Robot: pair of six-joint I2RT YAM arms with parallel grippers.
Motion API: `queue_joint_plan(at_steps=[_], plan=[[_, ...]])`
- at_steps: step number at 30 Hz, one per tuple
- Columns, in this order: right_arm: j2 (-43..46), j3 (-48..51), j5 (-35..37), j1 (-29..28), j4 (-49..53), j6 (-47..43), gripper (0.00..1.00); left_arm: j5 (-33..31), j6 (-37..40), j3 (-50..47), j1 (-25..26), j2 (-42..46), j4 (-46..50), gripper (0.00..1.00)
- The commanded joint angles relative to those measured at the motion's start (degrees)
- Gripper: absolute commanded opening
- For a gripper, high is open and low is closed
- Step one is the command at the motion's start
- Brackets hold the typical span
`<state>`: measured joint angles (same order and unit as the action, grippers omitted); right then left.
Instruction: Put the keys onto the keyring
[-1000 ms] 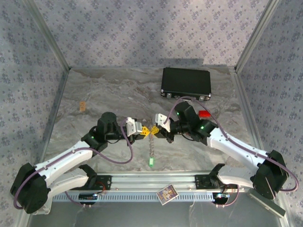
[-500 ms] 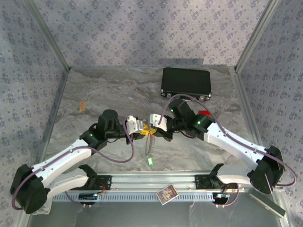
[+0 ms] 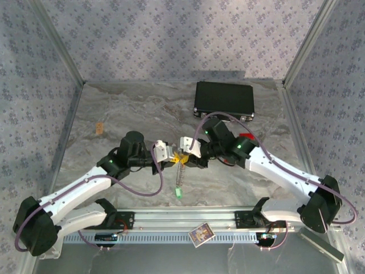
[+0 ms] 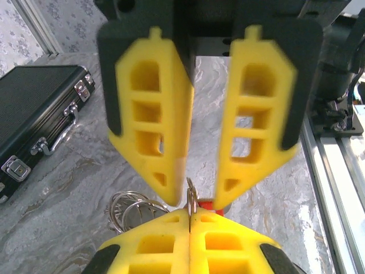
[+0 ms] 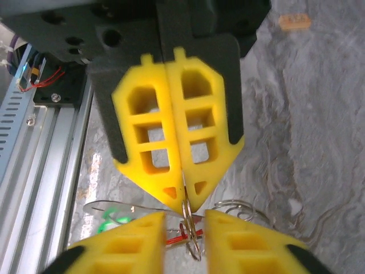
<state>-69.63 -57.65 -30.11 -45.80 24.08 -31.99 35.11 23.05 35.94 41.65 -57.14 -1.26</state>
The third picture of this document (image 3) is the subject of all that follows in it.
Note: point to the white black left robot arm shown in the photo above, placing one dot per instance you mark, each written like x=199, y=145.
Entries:
x=80, y=187

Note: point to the aluminium left side frame rail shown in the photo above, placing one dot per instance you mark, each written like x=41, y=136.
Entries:
x=67, y=125

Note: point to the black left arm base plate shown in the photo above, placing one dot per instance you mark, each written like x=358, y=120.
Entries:
x=128, y=219

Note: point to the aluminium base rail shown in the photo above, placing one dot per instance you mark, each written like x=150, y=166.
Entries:
x=185, y=219

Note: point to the aluminium right side frame rail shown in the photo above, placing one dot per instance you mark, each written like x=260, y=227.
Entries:
x=299, y=137

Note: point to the orange wooden tag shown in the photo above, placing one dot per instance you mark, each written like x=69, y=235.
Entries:
x=99, y=129

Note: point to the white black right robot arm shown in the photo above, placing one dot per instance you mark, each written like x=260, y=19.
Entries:
x=279, y=171

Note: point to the small printed card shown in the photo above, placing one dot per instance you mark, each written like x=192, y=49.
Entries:
x=202, y=234

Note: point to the aluminium frame rail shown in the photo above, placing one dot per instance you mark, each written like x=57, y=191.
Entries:
x=67, y=125
x=299, y=137

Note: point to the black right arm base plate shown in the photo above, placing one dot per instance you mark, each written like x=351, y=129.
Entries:
x=242, y=219

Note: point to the aluminium frame post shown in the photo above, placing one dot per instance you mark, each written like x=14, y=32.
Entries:
x=309, y=42
x=61, y=45

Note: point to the grey metal bar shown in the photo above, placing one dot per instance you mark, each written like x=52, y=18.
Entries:
x=322, y=246

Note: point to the red plastic block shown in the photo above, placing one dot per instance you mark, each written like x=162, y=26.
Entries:
x=245, y=135

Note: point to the aluminium left frame post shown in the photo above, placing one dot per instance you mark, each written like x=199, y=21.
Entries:
x=61, y=45

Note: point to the aluminium right frame post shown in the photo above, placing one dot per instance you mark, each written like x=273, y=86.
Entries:
x=309, y=42

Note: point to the green plastic key tag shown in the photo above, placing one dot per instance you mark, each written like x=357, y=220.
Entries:
x=178, y=193

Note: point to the metal strip with key rings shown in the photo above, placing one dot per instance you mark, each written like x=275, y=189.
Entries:
x=179, y=175

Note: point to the black hard case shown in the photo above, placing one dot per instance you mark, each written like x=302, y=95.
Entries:
x=225, y=97

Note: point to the small black circuit board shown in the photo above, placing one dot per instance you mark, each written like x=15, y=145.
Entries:
x=266, y=237
x=105, y=237

